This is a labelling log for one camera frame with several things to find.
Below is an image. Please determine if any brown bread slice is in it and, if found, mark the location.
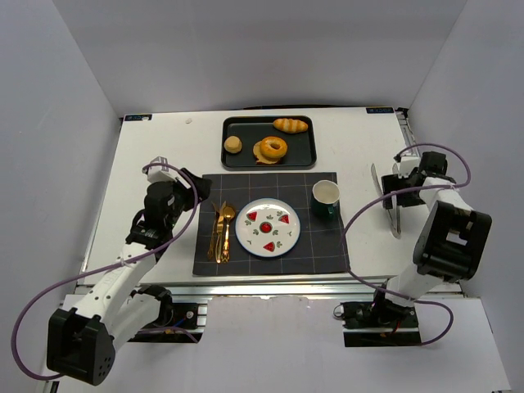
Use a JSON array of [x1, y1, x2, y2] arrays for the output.
[[253, 141, 281, 165]]

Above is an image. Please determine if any orange glazed donut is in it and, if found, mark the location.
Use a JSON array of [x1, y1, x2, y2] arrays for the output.
[[260, 137, 288, 160]]

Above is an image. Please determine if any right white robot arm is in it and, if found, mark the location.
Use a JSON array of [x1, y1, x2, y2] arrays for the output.
[[371, 151, 492, 319]]

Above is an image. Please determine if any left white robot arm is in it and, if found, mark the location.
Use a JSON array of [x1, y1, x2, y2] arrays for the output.
[[47, 166, 212, 386]]

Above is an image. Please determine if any striped long bread roll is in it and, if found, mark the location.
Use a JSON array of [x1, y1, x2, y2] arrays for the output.
[[273, 118, 309, 134]]

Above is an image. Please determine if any gold fork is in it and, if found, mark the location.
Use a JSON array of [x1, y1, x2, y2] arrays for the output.
[[207, 201, 227, 264]]

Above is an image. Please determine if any gold spoon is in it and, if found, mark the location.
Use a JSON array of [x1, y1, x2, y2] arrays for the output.
[[220, 205, 236, 263]]

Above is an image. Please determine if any gold knife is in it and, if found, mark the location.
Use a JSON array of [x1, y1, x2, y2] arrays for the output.
[[213, 202, 226, 264]]

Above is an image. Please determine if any dark green mug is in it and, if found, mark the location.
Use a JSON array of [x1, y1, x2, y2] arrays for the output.
[[310, 180, 340, 219]]

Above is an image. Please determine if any small round bun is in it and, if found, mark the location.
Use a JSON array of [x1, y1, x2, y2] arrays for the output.
[[224, 136, 242, 154]]

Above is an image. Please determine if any right blue table label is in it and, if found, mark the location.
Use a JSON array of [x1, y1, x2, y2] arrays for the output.
[[365, 106, 395, 115]]

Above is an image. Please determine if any blue table label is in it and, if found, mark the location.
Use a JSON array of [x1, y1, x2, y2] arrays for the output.
[[124, 114, 152, 122], [365, 106, 395, 115]]

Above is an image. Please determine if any dark checked placemat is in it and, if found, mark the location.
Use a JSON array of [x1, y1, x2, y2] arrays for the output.
[[192, 172, 348, 277]]

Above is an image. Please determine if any left blue table label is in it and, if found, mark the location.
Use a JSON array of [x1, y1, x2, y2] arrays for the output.
[[124, 114, 152, 122]]

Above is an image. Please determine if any white watermelon pattern plate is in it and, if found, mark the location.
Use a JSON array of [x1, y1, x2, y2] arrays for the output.
[[235, 198, 301, 258]]

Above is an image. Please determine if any black rectangular serving tray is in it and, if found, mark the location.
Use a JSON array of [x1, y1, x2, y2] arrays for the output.
[[221, 115, 317, 171]]

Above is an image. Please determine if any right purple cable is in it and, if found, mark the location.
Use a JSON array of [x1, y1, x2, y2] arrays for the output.
[[332, 142, 472, 347]]

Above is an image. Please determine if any purple cable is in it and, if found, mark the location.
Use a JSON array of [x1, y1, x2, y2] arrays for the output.
[[10, 162, 201, 381], [332, 142, 472, 347]]

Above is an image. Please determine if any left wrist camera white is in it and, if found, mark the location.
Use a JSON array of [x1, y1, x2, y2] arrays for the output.
[[142, 156, 177, 184]]

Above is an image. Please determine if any aluminium table frame rail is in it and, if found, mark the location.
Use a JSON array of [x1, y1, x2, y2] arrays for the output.
[[73, 108, 468, 304]]

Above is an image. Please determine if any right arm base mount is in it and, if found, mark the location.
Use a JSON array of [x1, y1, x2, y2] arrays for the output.
[[332, 301, 422, 348]]

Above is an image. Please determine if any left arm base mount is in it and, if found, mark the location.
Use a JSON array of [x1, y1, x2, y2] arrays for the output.
[[129, 285, 202, 344]]

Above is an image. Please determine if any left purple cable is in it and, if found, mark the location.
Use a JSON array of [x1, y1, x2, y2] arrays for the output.
[[10, 162, 201, 381]]

